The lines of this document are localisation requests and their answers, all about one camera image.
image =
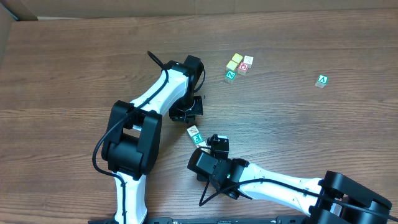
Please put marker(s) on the yellow block upper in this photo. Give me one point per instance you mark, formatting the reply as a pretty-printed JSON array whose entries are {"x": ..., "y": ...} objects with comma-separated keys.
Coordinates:
[{"x": 237, "y": 58}]

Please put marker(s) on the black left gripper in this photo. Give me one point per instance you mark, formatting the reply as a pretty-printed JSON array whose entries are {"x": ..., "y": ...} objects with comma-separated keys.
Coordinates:
[{"x": 186, "y": 112}]

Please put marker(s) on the green letter F block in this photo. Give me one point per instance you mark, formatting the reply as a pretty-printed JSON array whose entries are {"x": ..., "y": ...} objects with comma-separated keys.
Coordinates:
[{"x": 198, "y": 139}]

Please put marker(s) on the white blue-edged picture block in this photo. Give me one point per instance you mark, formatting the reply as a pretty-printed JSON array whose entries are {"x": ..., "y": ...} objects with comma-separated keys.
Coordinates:
[{"x": 193, "y": 130}]

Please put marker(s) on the green letter Z block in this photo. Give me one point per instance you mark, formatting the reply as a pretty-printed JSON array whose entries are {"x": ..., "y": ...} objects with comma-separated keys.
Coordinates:
[{"x": 229, "y": 76}]

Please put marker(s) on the green letter A block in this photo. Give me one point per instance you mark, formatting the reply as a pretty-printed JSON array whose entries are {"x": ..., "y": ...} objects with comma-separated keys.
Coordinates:
[{"x": 322, "y": 81}]

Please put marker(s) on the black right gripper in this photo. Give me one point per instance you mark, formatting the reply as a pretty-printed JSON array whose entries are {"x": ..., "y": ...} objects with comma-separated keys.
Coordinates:
[{"x": 218, "y": 147}]

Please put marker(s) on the yellow letter G block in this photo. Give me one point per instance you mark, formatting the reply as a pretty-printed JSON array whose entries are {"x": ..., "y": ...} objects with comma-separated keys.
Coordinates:
[{"x": 206, "y": 150}]

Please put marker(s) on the white line-drawing block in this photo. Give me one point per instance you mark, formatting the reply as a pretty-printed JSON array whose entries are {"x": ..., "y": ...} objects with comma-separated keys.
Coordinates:
[{"x": 248, "y": 60}]

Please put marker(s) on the yellow block lower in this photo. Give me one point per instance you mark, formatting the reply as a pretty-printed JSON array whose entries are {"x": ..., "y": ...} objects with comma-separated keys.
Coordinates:
[{"x": 231, "y": 66}]

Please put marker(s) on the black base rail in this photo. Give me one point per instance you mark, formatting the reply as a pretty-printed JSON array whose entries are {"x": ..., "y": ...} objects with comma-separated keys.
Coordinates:
[{"x": 283, "y": 219}]

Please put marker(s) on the red picture block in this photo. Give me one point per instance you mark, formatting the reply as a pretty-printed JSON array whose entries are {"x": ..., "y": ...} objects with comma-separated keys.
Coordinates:
[{"x": 242, "y": 68}]

